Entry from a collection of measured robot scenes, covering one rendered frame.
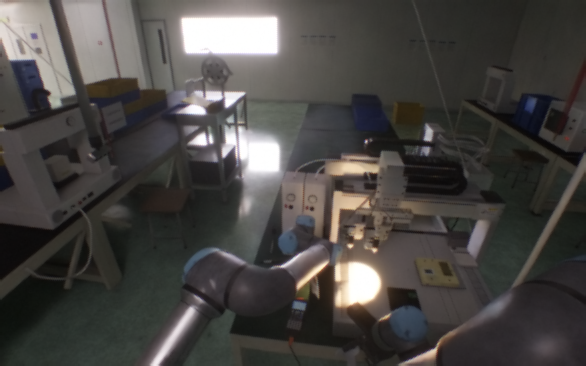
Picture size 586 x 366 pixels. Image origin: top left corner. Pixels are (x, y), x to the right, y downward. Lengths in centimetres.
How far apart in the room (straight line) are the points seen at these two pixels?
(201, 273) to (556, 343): 62
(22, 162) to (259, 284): 182
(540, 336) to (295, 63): 812
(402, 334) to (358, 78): 783
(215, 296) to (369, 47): 786
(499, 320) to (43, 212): 230
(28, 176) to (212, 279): 173
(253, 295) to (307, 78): 782
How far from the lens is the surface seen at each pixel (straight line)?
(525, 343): 36
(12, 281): 220
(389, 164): 123
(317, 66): 825
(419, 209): 147
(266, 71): 845
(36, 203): 237
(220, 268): 71
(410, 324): 72
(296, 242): 102
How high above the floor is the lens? 190
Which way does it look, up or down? 28 degrees down
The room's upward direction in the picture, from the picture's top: 1 degrees clockwise
